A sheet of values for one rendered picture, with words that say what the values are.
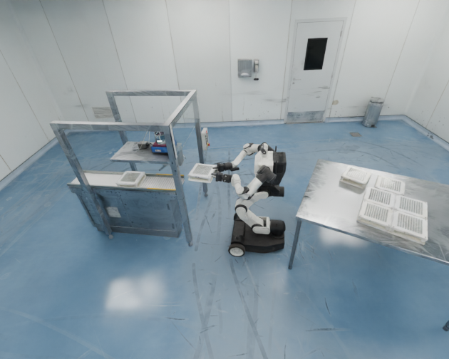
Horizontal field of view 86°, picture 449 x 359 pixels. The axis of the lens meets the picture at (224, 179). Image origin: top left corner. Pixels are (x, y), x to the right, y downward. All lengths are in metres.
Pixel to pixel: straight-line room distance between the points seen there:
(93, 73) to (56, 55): 0.74
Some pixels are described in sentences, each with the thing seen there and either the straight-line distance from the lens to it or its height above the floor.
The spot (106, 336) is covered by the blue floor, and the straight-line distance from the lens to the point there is 2.91.
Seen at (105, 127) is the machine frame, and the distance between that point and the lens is 2.45.
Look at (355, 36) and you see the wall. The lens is 6.18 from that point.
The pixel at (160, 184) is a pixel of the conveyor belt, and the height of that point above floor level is 0.83.
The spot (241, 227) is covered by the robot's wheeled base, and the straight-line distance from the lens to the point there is 3.07.
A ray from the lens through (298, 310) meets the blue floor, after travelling 2.79.
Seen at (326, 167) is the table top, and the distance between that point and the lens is 3.08.
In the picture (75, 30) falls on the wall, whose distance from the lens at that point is 6.36.
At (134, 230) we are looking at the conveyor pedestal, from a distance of 3.49.
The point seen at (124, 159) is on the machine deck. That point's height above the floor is 1.27.
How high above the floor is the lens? 2.48
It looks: 37 degrees down
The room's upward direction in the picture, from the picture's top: 3 degrees counter-clockwise
